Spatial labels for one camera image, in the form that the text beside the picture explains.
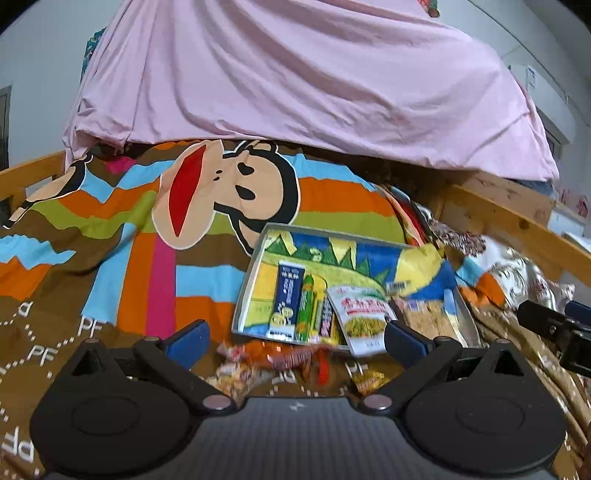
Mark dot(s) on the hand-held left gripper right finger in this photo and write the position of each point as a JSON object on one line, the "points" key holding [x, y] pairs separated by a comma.
{"points": [[406, 340]]}

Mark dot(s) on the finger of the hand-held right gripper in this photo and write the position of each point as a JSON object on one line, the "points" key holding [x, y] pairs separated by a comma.
{"points": [[579, 308], [542, 321]]}

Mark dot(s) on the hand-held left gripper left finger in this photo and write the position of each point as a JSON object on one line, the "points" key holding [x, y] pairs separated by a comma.
{"points": [[189, 342]]}

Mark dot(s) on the clear cracker pack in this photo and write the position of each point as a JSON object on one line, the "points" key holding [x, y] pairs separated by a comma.
{"points": [[429, 318]]}

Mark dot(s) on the white red noodle packet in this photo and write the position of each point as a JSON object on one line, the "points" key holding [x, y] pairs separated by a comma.
{"points": [[360, 318]]}

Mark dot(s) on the yellow purple snack packet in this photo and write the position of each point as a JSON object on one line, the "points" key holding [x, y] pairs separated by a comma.
{"points": [[328, 323]]}

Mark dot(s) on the dinosaur print tray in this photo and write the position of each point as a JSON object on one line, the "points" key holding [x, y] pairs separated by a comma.
{"points": [[258, 295]]}

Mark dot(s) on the yellow green snack stick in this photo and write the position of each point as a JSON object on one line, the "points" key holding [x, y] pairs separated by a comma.
{"points": [[319, 295]]}

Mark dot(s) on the green sausage stick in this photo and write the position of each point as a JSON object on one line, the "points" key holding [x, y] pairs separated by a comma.
{"points": [[304, 316]]}

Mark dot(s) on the dark blue snack packet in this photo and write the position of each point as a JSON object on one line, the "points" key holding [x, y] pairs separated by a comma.
{"points": [[286, 295]]}

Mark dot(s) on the small yellow snack packet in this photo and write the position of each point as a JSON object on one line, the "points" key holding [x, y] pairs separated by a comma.
{"points": [[369, 381]]}

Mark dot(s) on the pale yellow candy packet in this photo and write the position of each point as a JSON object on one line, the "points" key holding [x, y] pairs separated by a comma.
{"points": [[231, 379]]}

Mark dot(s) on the orange snack packet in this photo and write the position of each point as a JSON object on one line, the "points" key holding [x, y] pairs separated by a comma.
{"points": [[244, 353]]}

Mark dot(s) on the orange snack stick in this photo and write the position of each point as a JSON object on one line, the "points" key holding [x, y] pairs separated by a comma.
{"points": [[323, 367]]}

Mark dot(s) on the red sausage stick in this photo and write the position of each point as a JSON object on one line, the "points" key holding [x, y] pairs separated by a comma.
{"points": [[291, 357]]}

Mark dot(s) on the monkey printed striped blanket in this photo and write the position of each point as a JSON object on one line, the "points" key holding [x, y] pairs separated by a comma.
{"points": [[115, 258]]}

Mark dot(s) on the striped colourful cloth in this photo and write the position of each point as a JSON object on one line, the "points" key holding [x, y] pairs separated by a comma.
{"points": [[406, 212]]}

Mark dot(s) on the blue cloth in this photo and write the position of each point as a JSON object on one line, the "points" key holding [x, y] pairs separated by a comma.
{"points": [[535, 187]]}

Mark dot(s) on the pink bed sheet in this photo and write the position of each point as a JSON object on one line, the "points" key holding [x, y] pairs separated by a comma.
{"points": [[300, 74]]}

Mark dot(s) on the teal patterned cloth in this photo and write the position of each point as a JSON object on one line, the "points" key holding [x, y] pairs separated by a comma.
{"points": [[92, 50]]}

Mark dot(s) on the red green printed cloth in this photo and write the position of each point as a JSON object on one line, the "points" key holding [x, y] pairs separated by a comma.
{"points": [[429, 7]]}

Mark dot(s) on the wooden bed frame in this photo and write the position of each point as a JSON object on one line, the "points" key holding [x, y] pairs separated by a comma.
{"points": [[498, 221]]}

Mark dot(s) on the wooden bed rail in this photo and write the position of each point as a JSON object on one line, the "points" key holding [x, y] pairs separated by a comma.
{"points": [[27, 175]]}

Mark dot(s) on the white blue wall label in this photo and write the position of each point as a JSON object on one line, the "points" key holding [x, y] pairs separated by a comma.
{"points": [[531, 77]]}

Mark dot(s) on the dark door frame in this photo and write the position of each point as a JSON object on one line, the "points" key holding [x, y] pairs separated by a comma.
{"points": [[4, 129]]}

